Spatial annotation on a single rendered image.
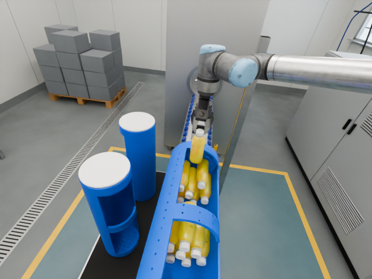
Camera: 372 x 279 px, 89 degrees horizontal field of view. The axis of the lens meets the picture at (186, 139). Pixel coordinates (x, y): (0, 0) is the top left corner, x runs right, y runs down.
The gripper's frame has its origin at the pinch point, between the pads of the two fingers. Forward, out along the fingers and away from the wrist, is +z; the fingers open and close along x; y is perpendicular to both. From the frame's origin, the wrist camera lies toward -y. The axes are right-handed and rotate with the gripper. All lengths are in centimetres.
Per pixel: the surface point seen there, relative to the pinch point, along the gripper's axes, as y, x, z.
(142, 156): 39, 43, 58
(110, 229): -15, 49, 76
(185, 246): -42.0, -0.2, 21.1
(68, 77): 231, 239, 81
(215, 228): -34.9, -10.5, 18.6
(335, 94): 155, -151, 28
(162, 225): -38.5, 8.9, 16.2
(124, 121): 47, 59, 32
